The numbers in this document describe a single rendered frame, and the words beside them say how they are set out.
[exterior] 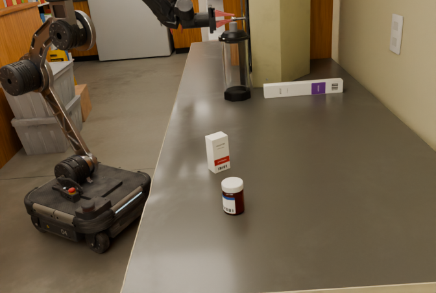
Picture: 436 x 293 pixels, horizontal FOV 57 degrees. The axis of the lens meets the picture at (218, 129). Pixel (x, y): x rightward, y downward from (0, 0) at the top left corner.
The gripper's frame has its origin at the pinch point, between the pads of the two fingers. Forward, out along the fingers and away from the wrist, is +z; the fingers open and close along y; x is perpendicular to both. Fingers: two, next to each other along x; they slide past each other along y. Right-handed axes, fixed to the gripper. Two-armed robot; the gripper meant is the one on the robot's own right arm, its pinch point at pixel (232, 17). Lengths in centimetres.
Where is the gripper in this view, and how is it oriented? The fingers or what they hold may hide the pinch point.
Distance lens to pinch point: 163.5
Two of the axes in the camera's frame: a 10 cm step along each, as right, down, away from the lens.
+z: 10.0, -0.8, -0.3
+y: -0.8, -9.2, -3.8
